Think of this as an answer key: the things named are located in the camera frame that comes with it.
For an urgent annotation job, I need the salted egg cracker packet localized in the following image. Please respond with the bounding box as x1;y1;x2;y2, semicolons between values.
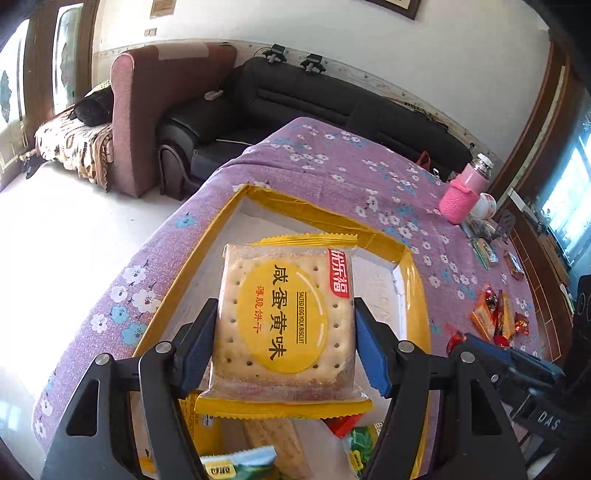
195;233;373;420

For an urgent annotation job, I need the small green candy packet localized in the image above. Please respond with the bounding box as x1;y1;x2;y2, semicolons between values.
342;422;383;478

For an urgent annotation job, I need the yellow-rimmed white tray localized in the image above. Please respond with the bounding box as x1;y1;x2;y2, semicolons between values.
133;185;432;357

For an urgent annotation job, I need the yellow chips packet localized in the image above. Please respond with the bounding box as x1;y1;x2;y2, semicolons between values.
130;390;223;479

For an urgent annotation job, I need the orange cracker packet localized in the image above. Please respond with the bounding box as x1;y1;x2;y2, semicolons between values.
470;292;496;341

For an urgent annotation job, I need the dark red cookie packet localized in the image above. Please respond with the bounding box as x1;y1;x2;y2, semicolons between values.
493;290;510;348

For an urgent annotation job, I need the purple floral tablecloth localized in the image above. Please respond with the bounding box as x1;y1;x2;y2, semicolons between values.
32;118;544;448

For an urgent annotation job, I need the orange blue biscuit packet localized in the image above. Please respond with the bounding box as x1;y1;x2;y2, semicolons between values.
501;292;516;341

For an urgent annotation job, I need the red black coffee candy packet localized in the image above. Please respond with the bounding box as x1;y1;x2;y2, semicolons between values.
483;284;498;313

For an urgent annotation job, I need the shiny red candy wrapper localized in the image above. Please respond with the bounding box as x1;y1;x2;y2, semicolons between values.
514;313;530;335

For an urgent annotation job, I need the green pea snack packet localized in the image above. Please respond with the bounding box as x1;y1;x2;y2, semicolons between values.
200;446;276;480

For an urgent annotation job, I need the clear cracker packet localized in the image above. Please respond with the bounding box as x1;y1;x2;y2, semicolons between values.
242;418;312;479

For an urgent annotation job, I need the round biscuit green packet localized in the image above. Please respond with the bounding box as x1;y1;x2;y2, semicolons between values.
470;238;499;270

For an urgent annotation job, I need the brown chocolate wrapper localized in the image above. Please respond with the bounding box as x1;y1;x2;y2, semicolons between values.
503;250;525;281

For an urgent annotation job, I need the pink thermos with knit sleeve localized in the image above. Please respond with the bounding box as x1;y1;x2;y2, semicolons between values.
438;153;494;225

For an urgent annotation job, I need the black phone stand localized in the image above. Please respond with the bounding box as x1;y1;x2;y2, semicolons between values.
492;209;516;241

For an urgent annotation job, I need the white plastic cup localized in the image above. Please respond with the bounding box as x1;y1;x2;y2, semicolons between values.
470;193;497;220

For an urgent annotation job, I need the wooden glass cabinet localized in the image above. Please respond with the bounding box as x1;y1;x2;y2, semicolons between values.
489;40;586;365

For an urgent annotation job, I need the black leather sofa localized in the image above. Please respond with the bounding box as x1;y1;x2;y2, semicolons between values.
156;57;472;200

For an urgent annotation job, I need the patterned sofa throw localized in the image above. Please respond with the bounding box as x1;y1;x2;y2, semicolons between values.
35;106;114;191

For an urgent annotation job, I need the black bag on sofa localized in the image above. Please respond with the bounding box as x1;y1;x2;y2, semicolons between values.
68;85;114;127

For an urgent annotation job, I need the maroon armchair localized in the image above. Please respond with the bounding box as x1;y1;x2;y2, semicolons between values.
108;41;236;198

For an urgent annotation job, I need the framed wall painting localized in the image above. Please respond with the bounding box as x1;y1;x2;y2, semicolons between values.
367;0;422;20

